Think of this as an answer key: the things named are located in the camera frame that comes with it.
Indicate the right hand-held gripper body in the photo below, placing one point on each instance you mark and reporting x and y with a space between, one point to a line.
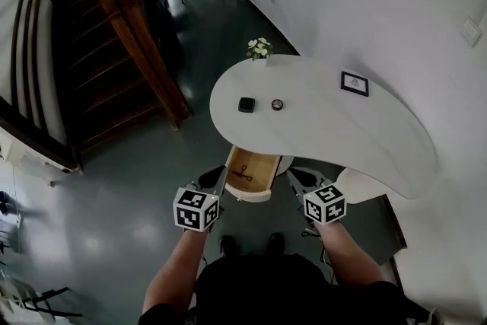
325 203

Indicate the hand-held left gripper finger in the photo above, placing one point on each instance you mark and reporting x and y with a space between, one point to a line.
211 177
222 184

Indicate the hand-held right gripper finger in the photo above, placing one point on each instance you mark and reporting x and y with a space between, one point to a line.
296 186
310 177

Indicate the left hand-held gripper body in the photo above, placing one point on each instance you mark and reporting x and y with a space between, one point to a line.
196 209

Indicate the black scissors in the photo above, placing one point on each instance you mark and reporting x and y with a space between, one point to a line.
242 174

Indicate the large wooden drawer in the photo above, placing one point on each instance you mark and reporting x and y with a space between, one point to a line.
262 163

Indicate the small round black tin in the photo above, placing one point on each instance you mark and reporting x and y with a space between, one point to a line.
277 104

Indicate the small black square box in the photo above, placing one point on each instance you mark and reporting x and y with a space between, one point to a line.
246 104

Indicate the person's left forearm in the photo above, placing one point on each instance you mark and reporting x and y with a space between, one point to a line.
175 270

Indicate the person's right forearm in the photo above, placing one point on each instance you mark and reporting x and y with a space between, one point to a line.
346 255

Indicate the white curved table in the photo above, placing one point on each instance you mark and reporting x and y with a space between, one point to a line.
323 125

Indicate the person's left shoe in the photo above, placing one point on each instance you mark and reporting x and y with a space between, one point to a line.
227 245

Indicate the person's shoe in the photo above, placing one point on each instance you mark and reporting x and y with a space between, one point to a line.
275 243
227 245

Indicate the person's right shoe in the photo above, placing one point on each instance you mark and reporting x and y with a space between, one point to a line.
275 243

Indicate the person's black shirt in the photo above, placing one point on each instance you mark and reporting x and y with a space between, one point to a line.
274 289

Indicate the white potted flower plant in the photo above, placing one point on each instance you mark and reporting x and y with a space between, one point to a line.
260 48

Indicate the dark wooden staircase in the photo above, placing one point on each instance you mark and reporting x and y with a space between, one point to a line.
99 61

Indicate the black metal chair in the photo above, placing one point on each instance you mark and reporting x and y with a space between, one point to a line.
42 300

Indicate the black picture frame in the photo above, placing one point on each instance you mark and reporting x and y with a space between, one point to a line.
354 83

